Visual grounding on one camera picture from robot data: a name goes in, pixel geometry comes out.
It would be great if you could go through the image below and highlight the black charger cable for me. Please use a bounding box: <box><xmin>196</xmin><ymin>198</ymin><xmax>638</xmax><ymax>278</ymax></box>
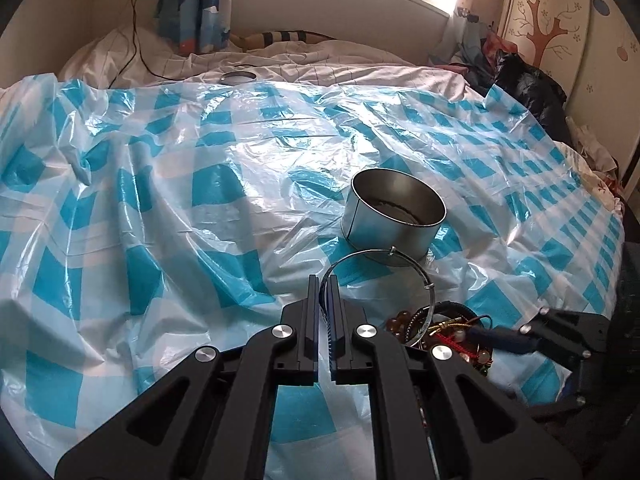
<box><xmin>108</xmin><ymin>0</ymin><xmax>191</xmax><ymax>90</ymax></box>

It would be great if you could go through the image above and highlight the tree decal wardrobe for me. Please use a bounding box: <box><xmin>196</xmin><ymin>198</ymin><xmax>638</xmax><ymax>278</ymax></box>
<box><xmin>502</xmin><ymin>0</ymin><xmax>639</xmax><ymax>185</ymax></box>

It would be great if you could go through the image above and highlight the black clothes pile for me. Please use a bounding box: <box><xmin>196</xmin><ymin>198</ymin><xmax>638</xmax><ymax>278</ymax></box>
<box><xmin>495</xmin><ymin>51</ymin><xmax>574</xmax><ymax>148</ymax></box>

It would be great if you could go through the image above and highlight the blue white checkered plastic sheet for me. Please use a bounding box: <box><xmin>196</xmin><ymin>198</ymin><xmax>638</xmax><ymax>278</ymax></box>
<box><xmin>1</xmin><ymin>75</ymin><xmax>624</xmax><ymax>471</ymax></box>

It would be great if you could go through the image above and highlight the cartoon curtain right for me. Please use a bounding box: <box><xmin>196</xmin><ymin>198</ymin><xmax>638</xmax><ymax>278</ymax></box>
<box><xmin>430</xmin><ymin>0</ymin><xmax>508</xmax><ymax>75</ymax></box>

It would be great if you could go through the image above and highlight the blue cartoon curtain left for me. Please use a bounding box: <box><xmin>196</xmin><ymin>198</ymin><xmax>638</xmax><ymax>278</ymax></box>
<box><xmin>156</xmin><ymin>0</ymin><xmax>232</xmax><ymax>56</ymax></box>

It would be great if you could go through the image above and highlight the silver tin lid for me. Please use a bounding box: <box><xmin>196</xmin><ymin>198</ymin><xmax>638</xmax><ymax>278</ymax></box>
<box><xmin>219</xmin><ymin>70</ymin><xmax>257</xmax><ymax>86</ymax></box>

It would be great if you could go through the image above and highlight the striped brown pillow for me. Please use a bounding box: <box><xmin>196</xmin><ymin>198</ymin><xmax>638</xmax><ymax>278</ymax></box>
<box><xmin>230</xmin><ymin>30</ymin><xmax>333</xmax><ymax>52</ymax></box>

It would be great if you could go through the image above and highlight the red gold jewelry pile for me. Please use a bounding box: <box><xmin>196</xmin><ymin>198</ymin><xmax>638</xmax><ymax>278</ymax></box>
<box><xmin>387</xmin><ymin>309</ymin><xmax>497</xmax><ymax>373</ymax></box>

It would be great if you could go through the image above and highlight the round silver metal tin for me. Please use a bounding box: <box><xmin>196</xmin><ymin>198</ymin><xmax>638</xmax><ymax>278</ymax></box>
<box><xmin>341</xmin><ymin>168</ymin><xmax>447</xmax><ymax>261</ymax></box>

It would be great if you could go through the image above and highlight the white striped duvet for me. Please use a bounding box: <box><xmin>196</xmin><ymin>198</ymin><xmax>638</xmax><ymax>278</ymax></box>
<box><xmin>0</xmin><ymin>24</ymin><xmax>482</xmax><ymax>106</ymax></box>

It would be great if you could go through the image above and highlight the black round jewelry tray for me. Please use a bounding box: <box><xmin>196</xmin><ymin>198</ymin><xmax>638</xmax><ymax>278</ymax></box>
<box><xmin>387</xmin><ymin>300</ymin><xmax>497</xmax><ymax>376</ymax></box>

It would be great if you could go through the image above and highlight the thin silver bangle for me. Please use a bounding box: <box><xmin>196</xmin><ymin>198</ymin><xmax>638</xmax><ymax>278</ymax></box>
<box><xmin>318</xmin><ymin>246</ymin><xmax>436</xmax><ymax>349</ymax></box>

